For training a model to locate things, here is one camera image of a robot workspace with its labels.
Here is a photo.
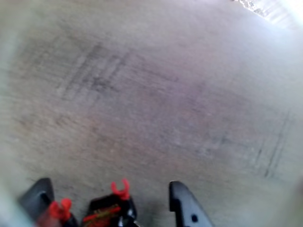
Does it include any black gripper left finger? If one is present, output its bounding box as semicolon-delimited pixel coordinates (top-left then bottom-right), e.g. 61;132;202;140
18;177;56;224

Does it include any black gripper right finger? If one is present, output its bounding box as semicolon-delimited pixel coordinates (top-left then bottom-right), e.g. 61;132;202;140
168;181;215;227

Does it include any red black lego figure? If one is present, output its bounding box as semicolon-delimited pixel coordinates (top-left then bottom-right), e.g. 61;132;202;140
39;178;138;227

